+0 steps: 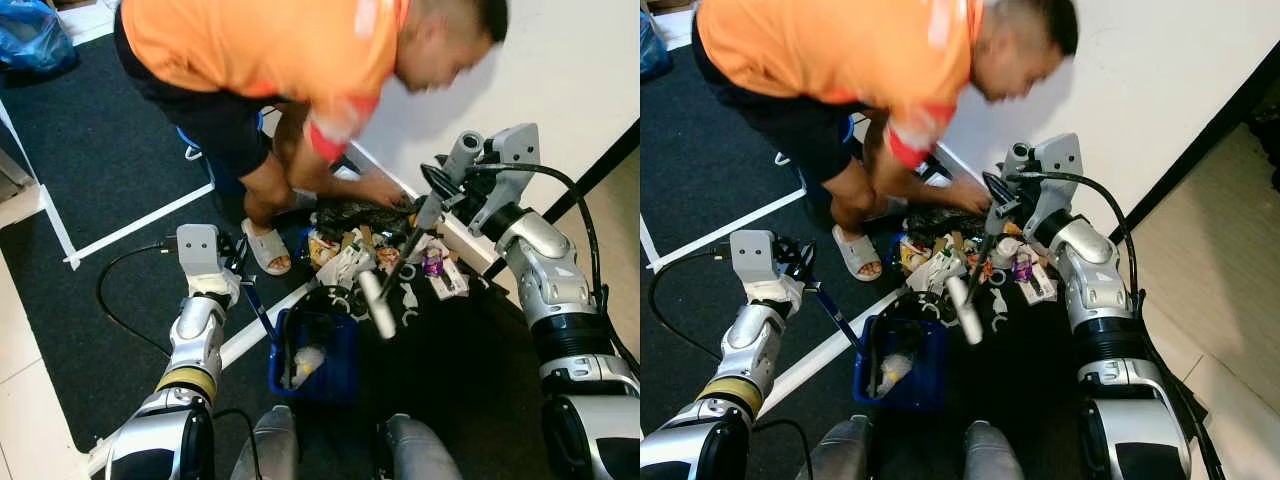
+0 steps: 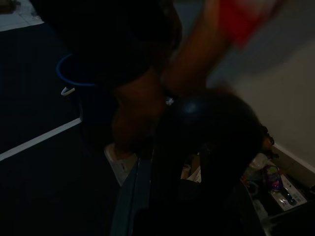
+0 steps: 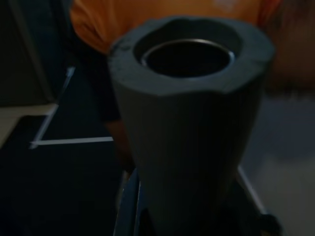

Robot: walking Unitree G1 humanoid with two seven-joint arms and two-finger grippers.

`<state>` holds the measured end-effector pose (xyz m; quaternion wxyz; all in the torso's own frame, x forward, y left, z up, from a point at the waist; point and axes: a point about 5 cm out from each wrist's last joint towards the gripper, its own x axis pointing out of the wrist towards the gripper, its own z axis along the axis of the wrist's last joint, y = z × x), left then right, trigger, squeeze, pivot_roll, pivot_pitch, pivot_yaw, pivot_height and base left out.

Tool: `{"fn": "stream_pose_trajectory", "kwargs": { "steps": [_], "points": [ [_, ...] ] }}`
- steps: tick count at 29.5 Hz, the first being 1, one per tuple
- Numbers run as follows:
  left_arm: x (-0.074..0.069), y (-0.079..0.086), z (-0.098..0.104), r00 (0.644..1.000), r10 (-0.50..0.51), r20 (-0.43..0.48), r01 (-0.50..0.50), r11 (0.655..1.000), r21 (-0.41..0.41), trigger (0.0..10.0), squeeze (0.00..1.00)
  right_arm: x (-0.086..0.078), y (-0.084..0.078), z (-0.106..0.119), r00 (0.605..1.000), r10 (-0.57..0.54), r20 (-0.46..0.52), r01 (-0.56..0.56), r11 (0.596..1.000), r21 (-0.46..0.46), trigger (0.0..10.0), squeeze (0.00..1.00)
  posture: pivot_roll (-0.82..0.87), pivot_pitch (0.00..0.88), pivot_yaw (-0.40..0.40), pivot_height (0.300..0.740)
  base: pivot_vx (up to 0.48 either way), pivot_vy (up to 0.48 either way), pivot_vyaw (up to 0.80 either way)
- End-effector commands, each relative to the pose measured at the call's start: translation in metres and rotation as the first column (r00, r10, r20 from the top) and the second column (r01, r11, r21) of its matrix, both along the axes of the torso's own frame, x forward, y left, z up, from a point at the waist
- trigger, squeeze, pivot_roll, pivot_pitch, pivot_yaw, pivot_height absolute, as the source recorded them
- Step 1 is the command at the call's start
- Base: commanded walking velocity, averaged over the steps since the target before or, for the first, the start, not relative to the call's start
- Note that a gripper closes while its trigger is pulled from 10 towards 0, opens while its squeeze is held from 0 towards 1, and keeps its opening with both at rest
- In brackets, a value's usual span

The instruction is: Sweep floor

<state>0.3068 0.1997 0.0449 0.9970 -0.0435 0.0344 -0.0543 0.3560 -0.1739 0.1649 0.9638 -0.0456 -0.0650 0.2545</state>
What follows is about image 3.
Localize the person in orange shirt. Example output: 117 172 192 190
65 0 315 173

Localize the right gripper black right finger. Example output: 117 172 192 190
221 168 284 236

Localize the large black floor mat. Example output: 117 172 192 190
0 115 128 236

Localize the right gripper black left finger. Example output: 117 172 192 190
113 167 158 236

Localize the dark taped floor mat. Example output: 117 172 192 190
46 66 121 142

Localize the white tape strip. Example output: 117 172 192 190
29 136 114 149
31 65 76 148

